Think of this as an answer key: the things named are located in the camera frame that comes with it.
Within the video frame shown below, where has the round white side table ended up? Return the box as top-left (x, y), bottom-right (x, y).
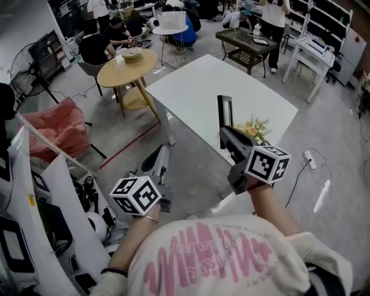
top-left (151, 24), bottom-right (190, 69)

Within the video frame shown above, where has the white helmet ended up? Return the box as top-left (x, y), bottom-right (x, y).
top-left (86, 212), bottom-right (108, 243)

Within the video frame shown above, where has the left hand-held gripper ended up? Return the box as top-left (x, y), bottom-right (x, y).
top-left (109, 145), bottom-right (173, 217)

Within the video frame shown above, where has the white printer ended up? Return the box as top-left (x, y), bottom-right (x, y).
top-left (307, 38), bottom-right (331, 53)

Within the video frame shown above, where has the person's right forearm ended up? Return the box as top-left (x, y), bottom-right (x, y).
top-left (246, 175), bottom-right (304, 238)

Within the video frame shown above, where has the pink cushioned chair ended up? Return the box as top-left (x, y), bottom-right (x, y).
top-left (21, 97), bottom-right (108, 163)

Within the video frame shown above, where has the round wooden table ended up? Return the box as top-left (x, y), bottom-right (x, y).
top-left (97, 48), bottom-right (161, 123)

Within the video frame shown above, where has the white foam board panel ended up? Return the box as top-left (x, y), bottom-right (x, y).
top-left (40, 154), bottom-right (117, 296)

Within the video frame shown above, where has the black standing fan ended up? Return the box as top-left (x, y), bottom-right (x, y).
top-left (10, 41), bottom-right (60, 105)

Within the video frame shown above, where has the grey cabinet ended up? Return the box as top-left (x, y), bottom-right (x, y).
top-left (334, 27), bottom-right (368, 87)

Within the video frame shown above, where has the white shelving unit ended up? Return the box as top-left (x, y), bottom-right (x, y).
top-left (284, 0), bottom-right (354, 45)

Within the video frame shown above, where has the long wooden stick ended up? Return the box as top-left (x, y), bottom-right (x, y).
top-left (15, 112), bottom-right (98, 176)

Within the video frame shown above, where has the white power strip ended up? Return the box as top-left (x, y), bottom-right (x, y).
top-left (303, 149), bottom-right (317, 170)

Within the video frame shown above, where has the white shirt with pink print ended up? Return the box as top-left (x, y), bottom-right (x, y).
top-left (91, 214), bottom-right (354, 296)

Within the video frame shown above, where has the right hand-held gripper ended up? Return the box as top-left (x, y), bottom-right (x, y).
top-left (219, 125), bottom-right (292, 196)

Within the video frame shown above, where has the white plastic basket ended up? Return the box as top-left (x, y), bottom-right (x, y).
top-left (156, 10), bottom-right (187, 30)

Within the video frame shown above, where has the black storage shelf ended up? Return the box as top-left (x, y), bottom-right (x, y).
top-left (28, 29), bottom-right (72, 73)

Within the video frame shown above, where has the person's left forearm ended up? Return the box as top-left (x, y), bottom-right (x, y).
top-left (107, 202), bottom-right (161, 273)

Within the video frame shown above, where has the grey chair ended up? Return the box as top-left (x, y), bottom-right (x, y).
top-left (77, 61), bottom-right (105, 97)

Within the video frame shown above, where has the black power cable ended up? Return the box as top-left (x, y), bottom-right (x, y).
top-left (284, 158), bottom-right (312, 209)

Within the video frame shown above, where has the dark glass coffee table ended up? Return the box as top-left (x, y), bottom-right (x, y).
top-left (214, 27), bottom-right (279, 79)

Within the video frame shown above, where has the yellow artificial flower bouquet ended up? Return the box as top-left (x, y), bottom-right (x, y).
top-left (233, 114), bottom-right (273, 146)

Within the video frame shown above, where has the white desk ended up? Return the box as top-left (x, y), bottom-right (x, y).
top-left (281, 36), bottom-right (336, 103)

